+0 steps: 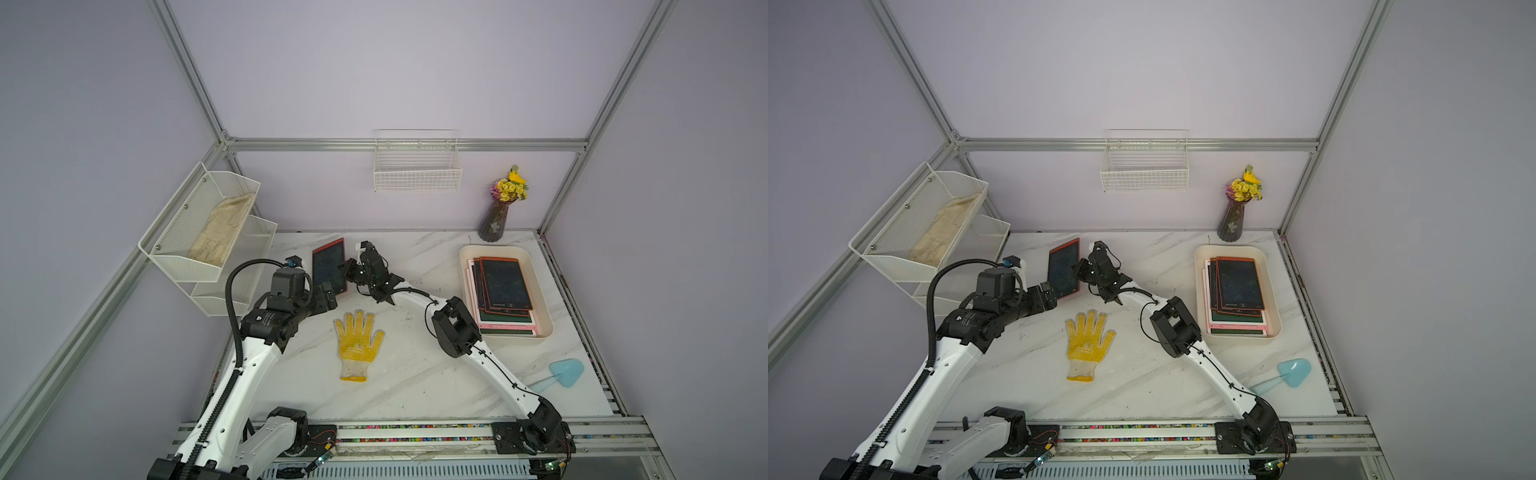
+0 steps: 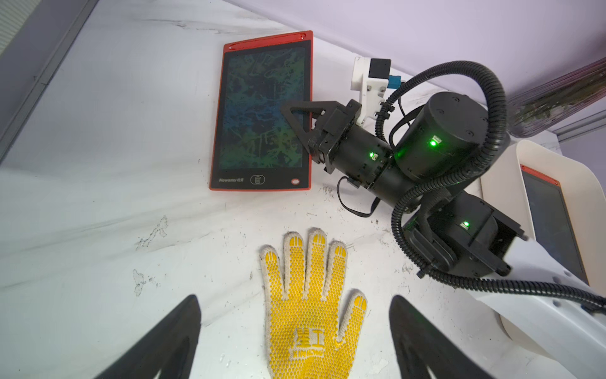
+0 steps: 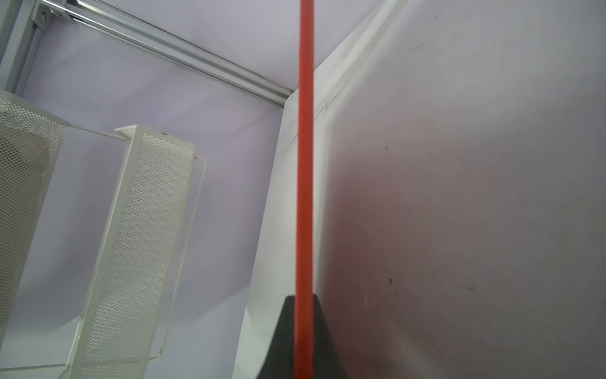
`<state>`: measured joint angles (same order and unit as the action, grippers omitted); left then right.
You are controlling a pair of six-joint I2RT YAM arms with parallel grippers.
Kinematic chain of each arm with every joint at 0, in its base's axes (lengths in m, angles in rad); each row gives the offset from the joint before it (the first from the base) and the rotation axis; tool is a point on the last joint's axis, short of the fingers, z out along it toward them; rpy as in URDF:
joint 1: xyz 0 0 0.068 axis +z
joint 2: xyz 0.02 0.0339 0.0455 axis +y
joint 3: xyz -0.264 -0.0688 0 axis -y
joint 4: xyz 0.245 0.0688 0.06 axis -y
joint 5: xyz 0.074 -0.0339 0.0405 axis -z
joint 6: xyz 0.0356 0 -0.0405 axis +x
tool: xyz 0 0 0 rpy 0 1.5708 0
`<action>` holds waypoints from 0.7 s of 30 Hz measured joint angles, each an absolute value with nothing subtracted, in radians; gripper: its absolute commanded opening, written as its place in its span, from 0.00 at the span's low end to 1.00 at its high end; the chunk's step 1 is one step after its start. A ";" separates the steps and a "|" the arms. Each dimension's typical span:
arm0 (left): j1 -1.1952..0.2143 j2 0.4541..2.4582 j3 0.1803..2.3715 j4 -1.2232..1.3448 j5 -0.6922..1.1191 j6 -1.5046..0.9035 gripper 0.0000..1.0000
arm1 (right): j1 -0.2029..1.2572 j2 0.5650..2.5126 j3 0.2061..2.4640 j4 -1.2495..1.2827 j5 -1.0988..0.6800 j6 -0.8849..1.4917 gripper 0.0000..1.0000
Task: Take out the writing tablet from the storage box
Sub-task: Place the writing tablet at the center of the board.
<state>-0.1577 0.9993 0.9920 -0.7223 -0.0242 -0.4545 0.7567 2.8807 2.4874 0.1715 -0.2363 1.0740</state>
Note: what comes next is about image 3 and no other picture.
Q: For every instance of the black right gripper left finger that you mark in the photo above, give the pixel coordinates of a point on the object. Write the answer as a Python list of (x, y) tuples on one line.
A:
[(279, 361)]

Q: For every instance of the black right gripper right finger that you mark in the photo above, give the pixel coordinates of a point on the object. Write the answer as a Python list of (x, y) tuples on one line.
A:
[(326, 361)]

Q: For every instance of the white mesh wall shelf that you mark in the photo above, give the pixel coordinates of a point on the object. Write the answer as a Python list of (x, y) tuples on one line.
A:
[(123, 305)]

